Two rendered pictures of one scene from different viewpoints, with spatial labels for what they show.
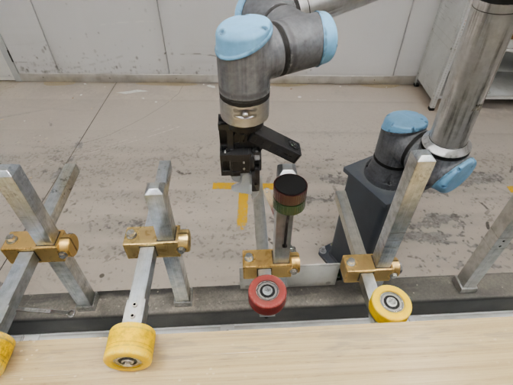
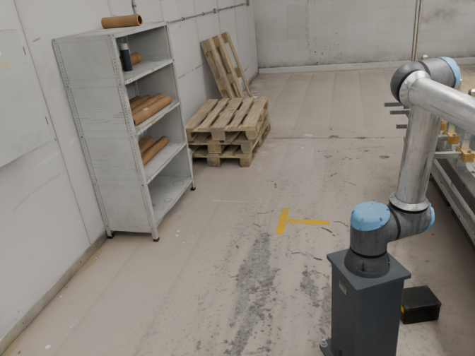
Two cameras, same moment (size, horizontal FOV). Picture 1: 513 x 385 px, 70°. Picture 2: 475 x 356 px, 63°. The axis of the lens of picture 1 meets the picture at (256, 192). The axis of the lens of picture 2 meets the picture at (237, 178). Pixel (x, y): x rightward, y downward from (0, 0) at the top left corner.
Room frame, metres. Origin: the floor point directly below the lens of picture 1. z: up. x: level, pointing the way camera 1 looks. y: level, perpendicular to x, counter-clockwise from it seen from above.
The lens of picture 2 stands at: (1.26, 0.89, 1.72)
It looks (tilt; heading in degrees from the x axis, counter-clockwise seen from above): 26 degrees down; 286
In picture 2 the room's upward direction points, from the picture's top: 6 degrees counter-clockwise
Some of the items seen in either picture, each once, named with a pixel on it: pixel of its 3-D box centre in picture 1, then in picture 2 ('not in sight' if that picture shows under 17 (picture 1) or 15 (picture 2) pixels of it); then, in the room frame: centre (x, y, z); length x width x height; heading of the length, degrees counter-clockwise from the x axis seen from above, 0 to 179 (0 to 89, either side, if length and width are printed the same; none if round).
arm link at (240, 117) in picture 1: (244, 107); not in sight; (0.59, 0.02, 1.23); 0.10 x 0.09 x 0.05; 3
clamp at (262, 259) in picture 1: (270, 264); not in sight; (0.51, -0.03, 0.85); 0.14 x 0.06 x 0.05; 93
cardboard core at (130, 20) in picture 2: not in sight; (121, 21); (2.83, -1.97, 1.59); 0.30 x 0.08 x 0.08; 179
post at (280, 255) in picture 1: (281, 247); not in sight; (0.52, -0.06, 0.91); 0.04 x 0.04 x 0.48; 3
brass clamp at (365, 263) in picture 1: (369, 267); not in sight; (0.53, -0.28, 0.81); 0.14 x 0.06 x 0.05; 93
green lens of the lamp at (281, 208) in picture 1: (288, 199); not in sight; (0.47, -0.06, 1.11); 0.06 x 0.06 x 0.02
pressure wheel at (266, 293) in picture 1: (266, 302); not in sight; (0.40, -0.02, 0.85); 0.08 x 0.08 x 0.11
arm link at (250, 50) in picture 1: (245, 59); not in sight; (0.59, 0.02, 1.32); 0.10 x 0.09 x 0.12; 121
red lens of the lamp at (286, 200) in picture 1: (290, 189); not in sight; (0.47, -0.06, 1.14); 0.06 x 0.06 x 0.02
